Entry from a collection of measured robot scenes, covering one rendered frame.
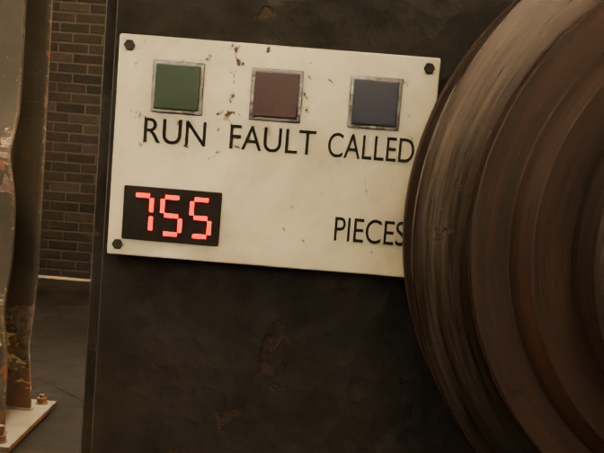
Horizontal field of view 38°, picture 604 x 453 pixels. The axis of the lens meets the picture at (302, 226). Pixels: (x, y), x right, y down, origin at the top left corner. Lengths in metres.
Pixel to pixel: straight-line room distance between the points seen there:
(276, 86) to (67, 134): 6.26
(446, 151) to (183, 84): 0.24
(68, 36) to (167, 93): 6.27
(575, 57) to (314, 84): 0.22
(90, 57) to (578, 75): 6.43
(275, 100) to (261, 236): 0.11
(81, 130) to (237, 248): 6.22
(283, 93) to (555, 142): 0.24
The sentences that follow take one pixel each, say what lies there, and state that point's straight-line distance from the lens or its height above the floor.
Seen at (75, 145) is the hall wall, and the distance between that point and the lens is 6.93.
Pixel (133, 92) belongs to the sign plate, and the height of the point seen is 1.19.
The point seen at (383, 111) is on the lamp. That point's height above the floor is 1.19.
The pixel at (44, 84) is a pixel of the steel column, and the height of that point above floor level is 1.32.
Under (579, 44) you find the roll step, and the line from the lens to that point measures 0.59.
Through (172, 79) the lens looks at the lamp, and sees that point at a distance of 0.72.
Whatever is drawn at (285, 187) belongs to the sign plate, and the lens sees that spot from 0.72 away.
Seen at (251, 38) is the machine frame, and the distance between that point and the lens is 0.74.
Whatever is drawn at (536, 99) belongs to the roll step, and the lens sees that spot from 0.58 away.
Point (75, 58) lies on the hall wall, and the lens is 6.96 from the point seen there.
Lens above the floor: 1.16
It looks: 5 degrees down
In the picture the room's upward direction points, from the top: 5 degrees clockwise
